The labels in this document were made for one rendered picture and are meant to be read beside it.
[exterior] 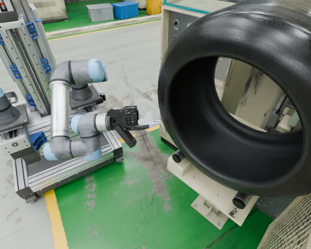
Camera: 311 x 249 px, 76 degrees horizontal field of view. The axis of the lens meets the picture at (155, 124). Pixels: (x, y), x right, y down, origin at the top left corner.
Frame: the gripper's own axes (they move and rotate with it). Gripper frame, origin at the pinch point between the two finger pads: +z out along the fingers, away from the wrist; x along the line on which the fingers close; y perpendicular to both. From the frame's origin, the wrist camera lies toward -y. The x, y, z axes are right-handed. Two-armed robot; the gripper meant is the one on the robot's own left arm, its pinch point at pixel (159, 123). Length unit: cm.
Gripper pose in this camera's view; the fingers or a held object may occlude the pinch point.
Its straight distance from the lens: 79.4
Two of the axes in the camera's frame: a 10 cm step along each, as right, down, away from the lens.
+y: -1.1, -9.2, -3.8
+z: 9.9, -0.6, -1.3
